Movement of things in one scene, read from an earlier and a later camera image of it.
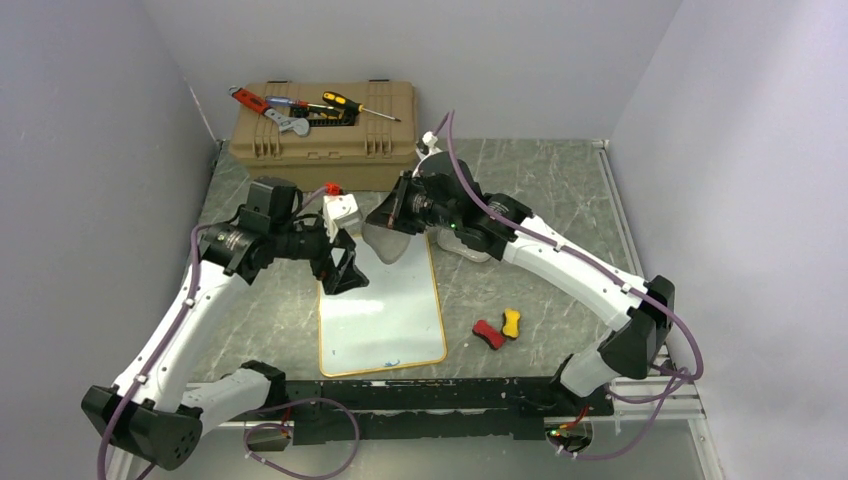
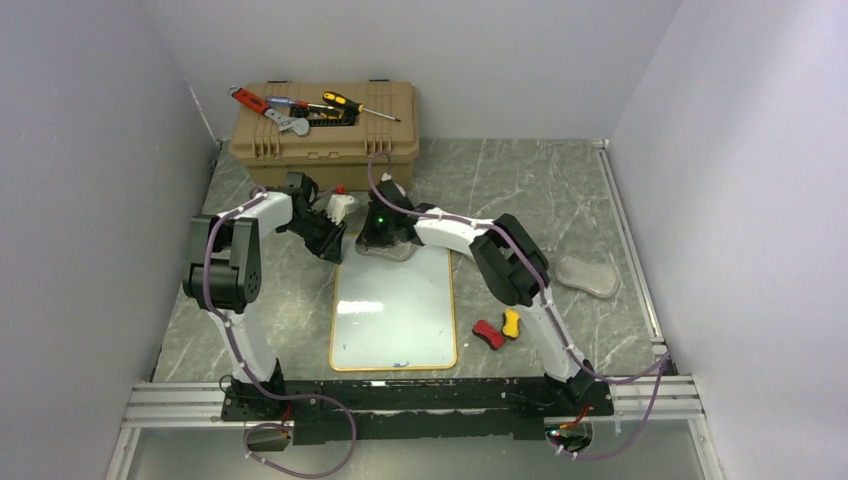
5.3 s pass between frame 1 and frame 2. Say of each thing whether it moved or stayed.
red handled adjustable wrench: stayed
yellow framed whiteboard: moved
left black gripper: moved
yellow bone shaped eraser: stayed
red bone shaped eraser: stayed
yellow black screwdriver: stayed
